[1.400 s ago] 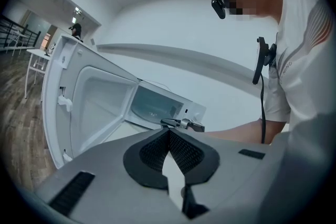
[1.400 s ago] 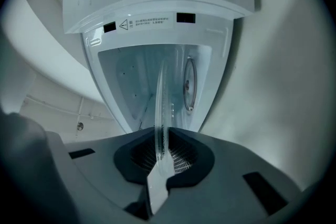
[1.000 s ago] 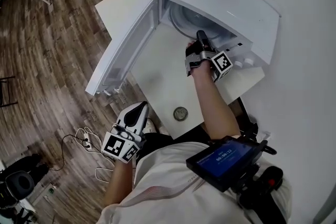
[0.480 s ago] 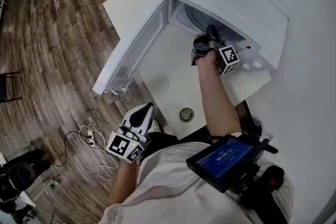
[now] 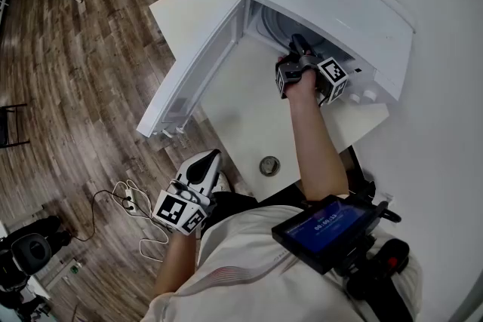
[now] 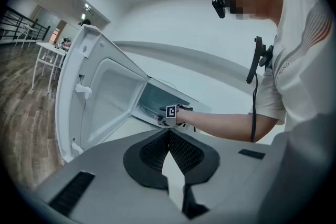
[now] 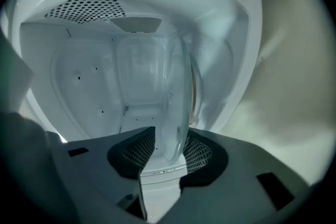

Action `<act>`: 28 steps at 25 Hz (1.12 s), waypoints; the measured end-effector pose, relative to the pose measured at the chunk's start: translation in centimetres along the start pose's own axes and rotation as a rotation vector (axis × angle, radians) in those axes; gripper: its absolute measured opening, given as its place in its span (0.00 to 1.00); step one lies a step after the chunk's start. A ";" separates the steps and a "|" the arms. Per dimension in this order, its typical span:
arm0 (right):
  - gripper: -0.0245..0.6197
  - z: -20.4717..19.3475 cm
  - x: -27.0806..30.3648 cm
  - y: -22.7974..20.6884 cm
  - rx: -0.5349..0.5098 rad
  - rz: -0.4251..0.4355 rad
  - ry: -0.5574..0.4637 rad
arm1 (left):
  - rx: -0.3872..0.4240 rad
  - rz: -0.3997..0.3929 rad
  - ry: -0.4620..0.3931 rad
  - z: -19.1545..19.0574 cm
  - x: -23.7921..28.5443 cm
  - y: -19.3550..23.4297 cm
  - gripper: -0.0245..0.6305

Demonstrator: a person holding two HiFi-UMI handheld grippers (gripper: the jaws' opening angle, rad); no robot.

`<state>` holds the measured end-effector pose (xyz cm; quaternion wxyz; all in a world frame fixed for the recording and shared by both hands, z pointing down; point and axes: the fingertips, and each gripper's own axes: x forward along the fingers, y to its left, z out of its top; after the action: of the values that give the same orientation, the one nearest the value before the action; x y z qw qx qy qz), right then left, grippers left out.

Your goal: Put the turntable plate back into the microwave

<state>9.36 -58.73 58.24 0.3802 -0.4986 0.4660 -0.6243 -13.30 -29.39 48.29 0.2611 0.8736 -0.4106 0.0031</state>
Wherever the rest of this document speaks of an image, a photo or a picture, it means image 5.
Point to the white square table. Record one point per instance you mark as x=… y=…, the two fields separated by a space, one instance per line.
x=245 y=113

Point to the person's left forearm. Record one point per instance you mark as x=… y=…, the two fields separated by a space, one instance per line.
x=177 y=264

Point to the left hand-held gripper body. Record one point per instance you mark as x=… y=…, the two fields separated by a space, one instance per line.
x=177 y=211

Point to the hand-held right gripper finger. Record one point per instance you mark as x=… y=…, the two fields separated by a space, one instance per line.
x=300 y=45

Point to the person's white shirt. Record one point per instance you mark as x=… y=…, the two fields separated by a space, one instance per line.
x=241 y=275

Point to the person's black shorts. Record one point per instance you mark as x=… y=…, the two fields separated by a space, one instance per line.
x=234 y=200

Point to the clear bottle green label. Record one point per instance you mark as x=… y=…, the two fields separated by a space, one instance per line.
x=74 y=268

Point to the person's right forearm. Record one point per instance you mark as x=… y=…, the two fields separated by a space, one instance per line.
x=317 y=147

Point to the black folding chair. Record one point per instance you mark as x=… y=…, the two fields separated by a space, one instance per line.
x=3 y=128

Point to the person's right hand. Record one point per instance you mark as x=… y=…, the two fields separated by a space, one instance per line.
x=305 y=86

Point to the person's left white shoe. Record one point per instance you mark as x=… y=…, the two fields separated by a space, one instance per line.
x=223 y=183

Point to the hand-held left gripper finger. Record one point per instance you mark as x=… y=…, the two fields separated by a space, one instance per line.
x=216 y=179
x=185 y=179

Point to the black chest-mounted tablet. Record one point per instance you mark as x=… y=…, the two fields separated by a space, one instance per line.
x=324 y=230

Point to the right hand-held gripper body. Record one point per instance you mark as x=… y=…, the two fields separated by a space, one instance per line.
x=332 y=79

